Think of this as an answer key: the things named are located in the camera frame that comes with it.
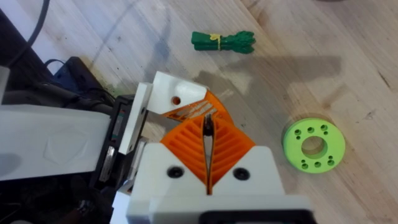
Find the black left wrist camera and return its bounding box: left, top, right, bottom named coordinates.
left=45, top=56, right=116, bottom=108

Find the grey cable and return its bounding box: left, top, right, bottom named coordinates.
left=6, top=0, right=51, bottom=68

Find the orange ribbed wedge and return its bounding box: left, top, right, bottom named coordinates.
left=161, top=90, right=233, bottom=125

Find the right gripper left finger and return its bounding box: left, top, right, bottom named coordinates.
left=126, top=114, right=209, bottom=224

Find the green toy asparagus bundle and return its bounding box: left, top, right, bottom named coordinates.
left=190, top=30, right=257, bottom=55

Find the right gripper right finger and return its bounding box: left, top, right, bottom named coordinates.
left=208, top=113, right=287, bottom=197

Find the green disc with holes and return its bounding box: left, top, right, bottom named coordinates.
left=282, top=117, right=346, bottom=174

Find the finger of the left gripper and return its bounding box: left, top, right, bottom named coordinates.
left=147, top=70, right=208, bottom=115
left=118, top=139, right=147, bottom=195

